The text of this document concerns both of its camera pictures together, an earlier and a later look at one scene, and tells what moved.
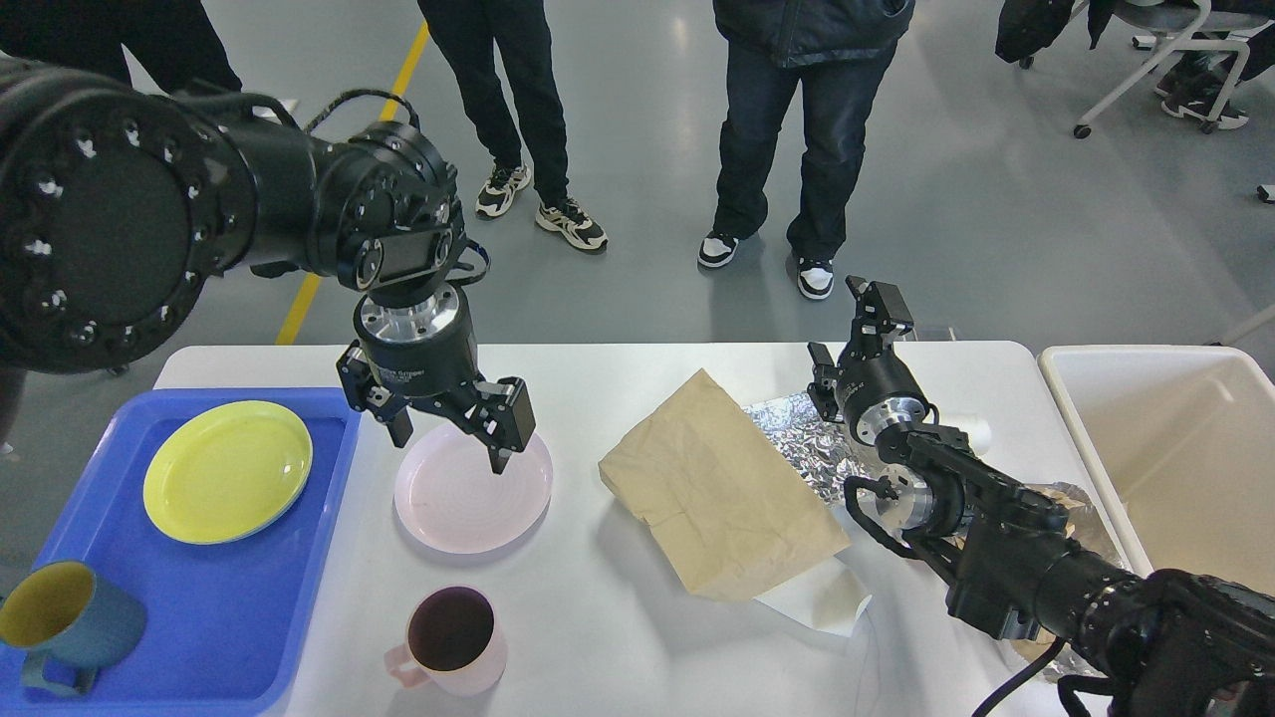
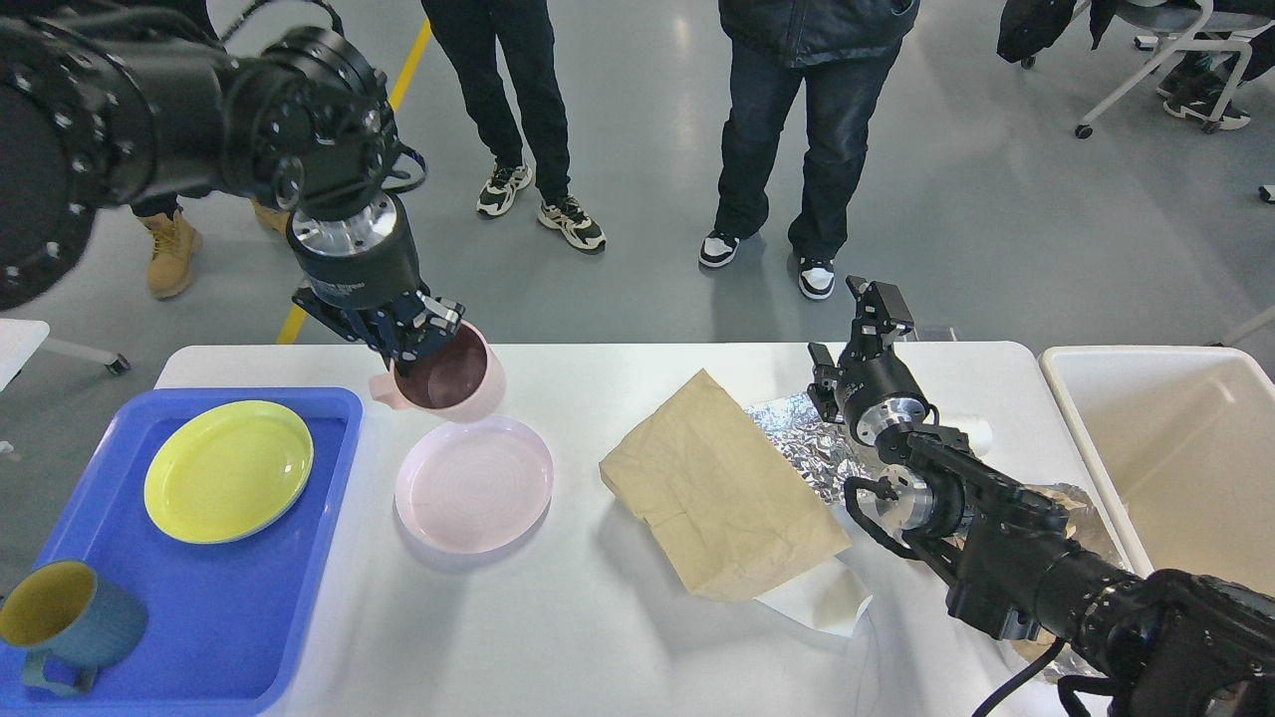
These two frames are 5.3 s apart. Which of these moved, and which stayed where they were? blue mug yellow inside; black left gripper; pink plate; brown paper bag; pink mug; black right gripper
Moved: black left gripper; pink mug
Stayed: pink plate; brown paper bag; black right gripper; blue mug yellow inside
